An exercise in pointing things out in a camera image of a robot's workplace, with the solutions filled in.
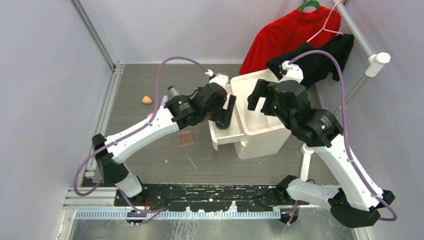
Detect black shirt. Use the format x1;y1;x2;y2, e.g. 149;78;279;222
266;34;355;89

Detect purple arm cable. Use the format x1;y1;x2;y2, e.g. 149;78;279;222
72;56;215;226
281;49;398;229

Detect green hanger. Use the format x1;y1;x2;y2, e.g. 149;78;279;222
297;0;321;11

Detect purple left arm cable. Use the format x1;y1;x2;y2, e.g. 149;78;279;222
72;56;215;226

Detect metal clothes rack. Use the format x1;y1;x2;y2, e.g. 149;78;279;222
299;0;392;180

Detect aluminium frame rail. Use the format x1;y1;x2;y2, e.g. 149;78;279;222
62;0;125;240

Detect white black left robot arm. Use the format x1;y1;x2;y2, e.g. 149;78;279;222
92;82;237;207

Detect white purple tube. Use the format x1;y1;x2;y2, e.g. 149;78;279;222
160;95;169;108

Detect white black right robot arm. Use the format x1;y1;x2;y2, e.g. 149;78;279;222
247;79;395;229

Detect brown square compact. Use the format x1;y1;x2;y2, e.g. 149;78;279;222
177;130;195;147

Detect red shirt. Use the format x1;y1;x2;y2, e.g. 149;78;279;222
239;6;342;75

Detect white drawer cabinet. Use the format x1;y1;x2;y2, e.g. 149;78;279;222
230;69;291;160

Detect dark blue round jar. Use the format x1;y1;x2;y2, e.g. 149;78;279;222
215;121;231;131

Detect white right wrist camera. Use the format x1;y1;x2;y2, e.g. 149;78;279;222
279;60;304;83

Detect pink hanger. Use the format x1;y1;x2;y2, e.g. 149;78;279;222
306;0;344;43

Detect orange makeup sponge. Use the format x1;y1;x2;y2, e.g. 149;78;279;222
141;95;153;105

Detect clear vial black cap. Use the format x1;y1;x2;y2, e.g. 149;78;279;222
168;86;180;98

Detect white top drawer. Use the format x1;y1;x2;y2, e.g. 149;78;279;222
208;104;245;151

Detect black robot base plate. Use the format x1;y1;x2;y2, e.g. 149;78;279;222
130;183;295;213

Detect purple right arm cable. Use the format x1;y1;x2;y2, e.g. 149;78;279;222
281;49;398;229

